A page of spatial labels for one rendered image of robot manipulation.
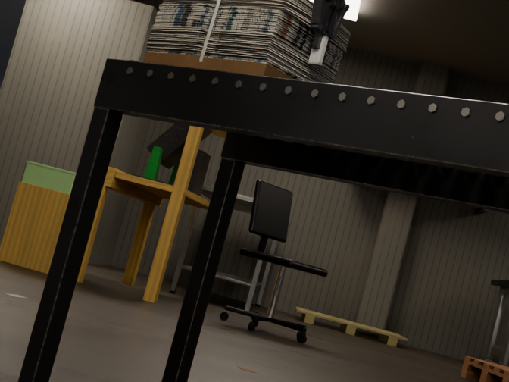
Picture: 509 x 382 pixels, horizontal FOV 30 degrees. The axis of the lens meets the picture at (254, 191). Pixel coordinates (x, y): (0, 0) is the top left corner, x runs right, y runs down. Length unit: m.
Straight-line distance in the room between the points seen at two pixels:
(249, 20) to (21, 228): 4.51
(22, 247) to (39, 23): 3.48
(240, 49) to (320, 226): 7.96
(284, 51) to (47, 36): 7.36
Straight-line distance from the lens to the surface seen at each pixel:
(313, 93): 1.89
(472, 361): 7.23
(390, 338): 9.11
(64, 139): 9.20
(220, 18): 2.23
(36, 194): 6.51
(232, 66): 2.15
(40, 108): 9.31
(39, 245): 6.47
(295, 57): 2.19
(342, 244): 10.06
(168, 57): 2.29
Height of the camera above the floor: 0.42
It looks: 4 degrees up
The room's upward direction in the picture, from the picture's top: 15 degrees clockwise
